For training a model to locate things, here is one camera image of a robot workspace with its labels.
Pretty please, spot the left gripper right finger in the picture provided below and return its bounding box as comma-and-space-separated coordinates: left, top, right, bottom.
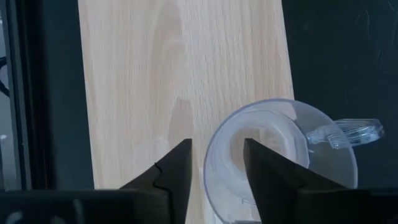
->
243, 138, 348, 224

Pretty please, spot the clear plastic mug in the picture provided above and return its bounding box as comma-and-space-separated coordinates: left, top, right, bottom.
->
203, 98, 386, 224

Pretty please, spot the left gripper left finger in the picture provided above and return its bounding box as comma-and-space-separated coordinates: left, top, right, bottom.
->
119, 138, 193, 224

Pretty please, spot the black table edge rail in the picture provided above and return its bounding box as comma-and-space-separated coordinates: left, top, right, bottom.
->
6, 0, 57, 190

